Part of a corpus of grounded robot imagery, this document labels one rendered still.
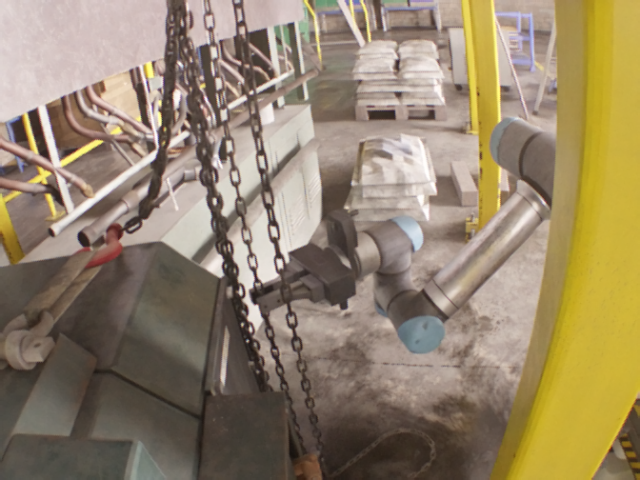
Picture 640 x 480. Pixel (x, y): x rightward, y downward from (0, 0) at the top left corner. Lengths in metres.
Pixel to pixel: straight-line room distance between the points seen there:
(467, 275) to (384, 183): 1.59
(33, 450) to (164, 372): 0.18
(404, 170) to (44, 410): 2.16
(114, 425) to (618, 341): 0.40
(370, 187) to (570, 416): 2.05
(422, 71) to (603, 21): 3.81
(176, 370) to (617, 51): 0.45
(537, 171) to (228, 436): 0.65
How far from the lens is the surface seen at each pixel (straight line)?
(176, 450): 0.41
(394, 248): 0.85
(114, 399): 0.41
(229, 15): 1.70
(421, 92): 4.12
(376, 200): 2.38
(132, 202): 1.10
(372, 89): 4.11
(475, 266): 0.80
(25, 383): 0.41
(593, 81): 0.27
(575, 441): 0.45
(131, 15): 1.24
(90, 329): 0.49
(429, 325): 0.79
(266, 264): 1.82
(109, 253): 0.57
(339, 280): 0.76
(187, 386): 0.46
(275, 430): 0.43
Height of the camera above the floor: 1.10
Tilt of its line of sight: 29 degrees down
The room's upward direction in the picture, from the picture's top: 8 degrees counter-clockwise
